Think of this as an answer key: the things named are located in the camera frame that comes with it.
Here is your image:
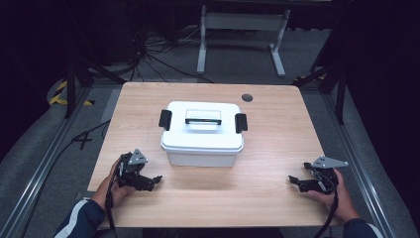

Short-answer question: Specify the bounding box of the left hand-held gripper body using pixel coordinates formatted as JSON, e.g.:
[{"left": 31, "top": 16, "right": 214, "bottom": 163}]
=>
[{"left": 116, "top": 149, "right": 149, "bottom": 188}]

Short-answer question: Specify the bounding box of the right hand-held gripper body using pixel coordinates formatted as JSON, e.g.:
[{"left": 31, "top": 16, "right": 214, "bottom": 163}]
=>
[{"left": 303, "top": 156, "right": 350, "bottom": 195}]

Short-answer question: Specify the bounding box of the white plastic storage box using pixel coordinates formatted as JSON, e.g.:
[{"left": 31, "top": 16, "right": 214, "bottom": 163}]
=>
[{"left": 160, "top": 145, "right": 245, "bottom": 169}]

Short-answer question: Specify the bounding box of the black box latch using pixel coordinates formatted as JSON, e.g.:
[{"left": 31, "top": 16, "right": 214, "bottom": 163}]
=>
[
  {"left": 234, "top": 112, "right": 249, "bottom": 135},
  {"left": 157, "top": 109, "right": 173, "bottom": 132}
]

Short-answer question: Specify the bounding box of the white box lid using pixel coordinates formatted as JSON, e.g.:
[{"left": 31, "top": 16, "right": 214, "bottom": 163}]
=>
[{"left": 160, "top": 100, "right": 245, "bottom": 154}]

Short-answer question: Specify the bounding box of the person's right hand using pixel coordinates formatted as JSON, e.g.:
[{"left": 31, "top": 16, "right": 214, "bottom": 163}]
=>
[{"left": 306, "top": 168, "right": 362, "bottom": 225}]

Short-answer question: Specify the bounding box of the person's left hand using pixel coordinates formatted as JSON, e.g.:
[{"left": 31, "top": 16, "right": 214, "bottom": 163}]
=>
[{"left": 91, "top": 158, "right": 136, "bottom": 211}]

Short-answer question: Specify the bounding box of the black tripod stand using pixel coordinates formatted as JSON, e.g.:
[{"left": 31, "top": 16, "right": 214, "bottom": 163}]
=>
[
  {"left": 63, "top": 3, "right": 127, "bottom": 119},
  {"left": 292, "top": 19, "right": 348, "bottom": 126}
]

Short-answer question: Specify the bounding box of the yellow black floor tape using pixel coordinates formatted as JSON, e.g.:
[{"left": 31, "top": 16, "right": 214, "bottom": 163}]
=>
[{"left": 49, "top": 79, "right": 95, "bottom": 107}]

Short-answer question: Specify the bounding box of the aluminium floor rail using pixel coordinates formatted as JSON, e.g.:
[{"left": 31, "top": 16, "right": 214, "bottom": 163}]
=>
[
  {"left": 321, "top": 93, "right": 400, "bottom": 238},
  {"left": 0, "top": 86, "right": 93, "bottom": 238}
]

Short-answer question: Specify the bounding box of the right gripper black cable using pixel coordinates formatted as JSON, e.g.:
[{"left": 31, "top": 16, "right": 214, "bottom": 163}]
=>
[{"left": 312, "top": 169, "right": 340, "bottom": 238}]

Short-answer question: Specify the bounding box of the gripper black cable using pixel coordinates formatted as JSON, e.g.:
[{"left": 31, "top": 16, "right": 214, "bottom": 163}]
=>
[
  {"left": 312, "top": 169, "right": 340, "bottom": 238},
  {"left": 104, "top": 162, "right": 124, "bottom": 238}
]

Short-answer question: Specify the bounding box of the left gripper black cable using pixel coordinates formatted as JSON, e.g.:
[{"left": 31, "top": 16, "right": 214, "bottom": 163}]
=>
[{"left": 104, "top": 162, "right": 124, "bottom": 238}]

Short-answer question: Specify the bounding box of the bundle of black floor cables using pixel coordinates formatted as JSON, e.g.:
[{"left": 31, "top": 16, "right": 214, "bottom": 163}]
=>
[{"left": 98, "top": 24, "right": 216, "bottom": 84}]

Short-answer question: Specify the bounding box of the white metal table frame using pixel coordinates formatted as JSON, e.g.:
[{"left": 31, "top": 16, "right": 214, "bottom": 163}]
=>
[{"left": 196, "top": 4, "right": 291, "bottom": 78}]

